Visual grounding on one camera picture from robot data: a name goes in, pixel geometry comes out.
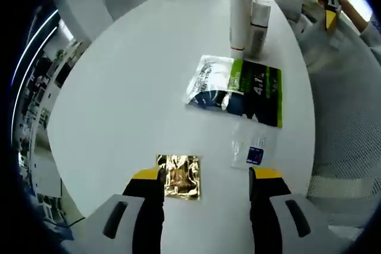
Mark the gold foil skincare sachet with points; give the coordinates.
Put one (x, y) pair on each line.
(181, 176)

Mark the small skincare bottle clear cap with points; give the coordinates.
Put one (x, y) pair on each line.
(259, 40)

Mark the white skincare tube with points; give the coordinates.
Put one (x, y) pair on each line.
(239, 13)

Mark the clear skincare sachet blue label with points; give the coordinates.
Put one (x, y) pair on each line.
(256, 153)

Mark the green skincare sachet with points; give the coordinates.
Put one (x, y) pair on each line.
(256, 87)

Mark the white mesh chair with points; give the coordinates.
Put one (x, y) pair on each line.
(342, 102)

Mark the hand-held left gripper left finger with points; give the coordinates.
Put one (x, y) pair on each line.
(149, 215)

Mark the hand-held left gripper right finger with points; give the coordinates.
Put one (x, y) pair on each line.
(265, 215)

